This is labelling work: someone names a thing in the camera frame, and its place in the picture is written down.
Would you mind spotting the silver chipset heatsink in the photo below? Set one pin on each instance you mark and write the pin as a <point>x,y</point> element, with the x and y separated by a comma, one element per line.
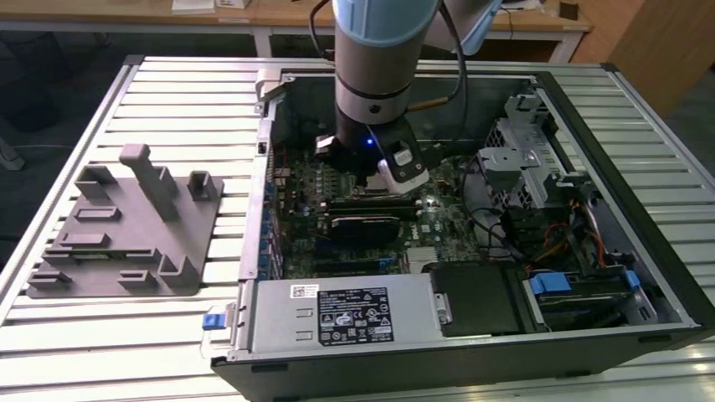
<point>423,256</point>

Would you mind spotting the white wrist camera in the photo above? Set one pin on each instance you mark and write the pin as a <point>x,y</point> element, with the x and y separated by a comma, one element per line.
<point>404,171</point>

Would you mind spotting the black graphics card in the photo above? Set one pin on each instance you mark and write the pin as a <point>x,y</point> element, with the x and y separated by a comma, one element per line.
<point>363,232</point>

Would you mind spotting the wooden cabinet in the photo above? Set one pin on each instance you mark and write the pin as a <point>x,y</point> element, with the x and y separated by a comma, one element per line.
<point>659,42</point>

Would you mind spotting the grey metal foot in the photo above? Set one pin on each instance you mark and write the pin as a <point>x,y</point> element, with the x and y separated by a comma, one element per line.
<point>8,157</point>

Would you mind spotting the silver power supply unit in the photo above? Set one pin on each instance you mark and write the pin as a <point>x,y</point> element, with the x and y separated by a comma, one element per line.
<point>279,318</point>

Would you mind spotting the grey metal drive cage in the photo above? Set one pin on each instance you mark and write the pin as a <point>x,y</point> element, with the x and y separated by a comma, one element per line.
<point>514,163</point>

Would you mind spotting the black plastic shroud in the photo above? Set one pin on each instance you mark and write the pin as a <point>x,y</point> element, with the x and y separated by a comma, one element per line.
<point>480,297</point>

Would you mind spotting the white paper box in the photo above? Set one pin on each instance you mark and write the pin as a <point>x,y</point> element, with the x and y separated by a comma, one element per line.
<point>192,4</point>
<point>231,3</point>

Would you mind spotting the small black box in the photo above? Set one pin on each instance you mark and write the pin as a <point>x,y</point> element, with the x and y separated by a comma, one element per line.
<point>568,10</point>

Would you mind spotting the black open PC case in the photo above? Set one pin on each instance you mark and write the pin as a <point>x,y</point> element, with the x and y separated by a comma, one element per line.
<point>391,377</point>

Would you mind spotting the green motherboard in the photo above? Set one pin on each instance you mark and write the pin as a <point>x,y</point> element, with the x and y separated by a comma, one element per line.
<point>296,197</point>

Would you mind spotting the blue case latch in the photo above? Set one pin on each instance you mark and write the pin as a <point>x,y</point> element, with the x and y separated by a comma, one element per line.
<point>214,322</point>

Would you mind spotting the grey parts rack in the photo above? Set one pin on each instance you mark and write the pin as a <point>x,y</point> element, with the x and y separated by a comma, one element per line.
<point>133,234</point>

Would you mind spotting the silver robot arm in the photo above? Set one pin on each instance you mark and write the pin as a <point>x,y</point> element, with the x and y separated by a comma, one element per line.
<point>374,84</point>

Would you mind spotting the hard disk in blue carrier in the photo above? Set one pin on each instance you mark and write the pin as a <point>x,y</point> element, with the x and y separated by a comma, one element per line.
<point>580,305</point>

